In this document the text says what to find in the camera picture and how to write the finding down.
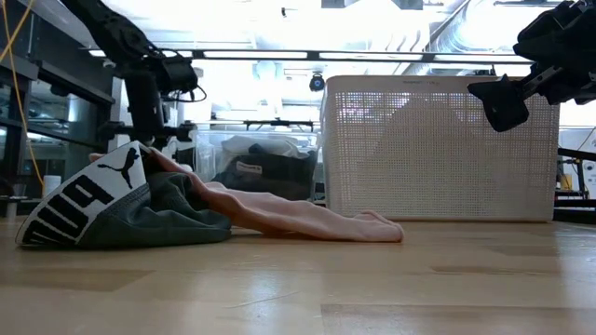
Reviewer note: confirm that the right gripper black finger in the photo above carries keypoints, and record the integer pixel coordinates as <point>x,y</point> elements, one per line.
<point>505,107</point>

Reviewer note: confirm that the grey Puma underwear white waistband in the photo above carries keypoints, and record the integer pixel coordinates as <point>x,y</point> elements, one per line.
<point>153,218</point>

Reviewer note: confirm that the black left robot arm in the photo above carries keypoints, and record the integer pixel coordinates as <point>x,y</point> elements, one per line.
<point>142,107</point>

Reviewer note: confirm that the small yellow object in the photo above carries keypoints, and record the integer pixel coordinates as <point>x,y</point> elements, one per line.
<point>565,182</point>

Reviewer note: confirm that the white perforated laundry basket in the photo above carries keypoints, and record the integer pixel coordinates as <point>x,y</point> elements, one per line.
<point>419,163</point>

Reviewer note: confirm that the white device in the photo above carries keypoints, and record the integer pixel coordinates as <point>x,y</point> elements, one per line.
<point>590,179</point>

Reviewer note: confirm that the black round hanging device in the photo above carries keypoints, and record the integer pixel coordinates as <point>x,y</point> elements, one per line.
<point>317,84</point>

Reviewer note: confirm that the black rack bar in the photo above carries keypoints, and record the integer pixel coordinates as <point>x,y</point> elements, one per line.
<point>279,124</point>

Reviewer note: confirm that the pink cloth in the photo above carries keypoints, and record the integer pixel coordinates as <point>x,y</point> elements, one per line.
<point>302,216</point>

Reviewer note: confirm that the clear plastic storage bin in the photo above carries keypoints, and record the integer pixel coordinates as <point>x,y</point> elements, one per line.
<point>205,160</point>

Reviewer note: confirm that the ceiling strip light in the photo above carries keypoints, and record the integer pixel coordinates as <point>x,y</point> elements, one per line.
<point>96,53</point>

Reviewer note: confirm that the black framed glass partition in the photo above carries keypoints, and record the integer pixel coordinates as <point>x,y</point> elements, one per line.
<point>70,97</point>

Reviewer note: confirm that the white paper roll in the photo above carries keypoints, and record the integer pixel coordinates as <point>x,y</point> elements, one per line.
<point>52,186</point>

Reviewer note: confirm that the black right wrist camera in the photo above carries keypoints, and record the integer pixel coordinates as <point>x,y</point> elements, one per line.
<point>563,16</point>

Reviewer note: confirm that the black table frame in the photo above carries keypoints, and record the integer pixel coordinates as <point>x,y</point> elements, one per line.
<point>575,203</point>

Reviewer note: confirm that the black overhead frame bar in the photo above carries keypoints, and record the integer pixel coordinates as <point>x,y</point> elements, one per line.
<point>372,57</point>

